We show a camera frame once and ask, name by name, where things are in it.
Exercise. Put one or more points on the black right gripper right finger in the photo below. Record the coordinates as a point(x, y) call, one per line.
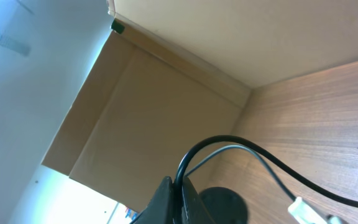
point(193, 210)

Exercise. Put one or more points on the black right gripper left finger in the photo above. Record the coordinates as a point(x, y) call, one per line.
point(160, 208)

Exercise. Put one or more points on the brown cardboard box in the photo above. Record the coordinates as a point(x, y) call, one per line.
point(282, 74)

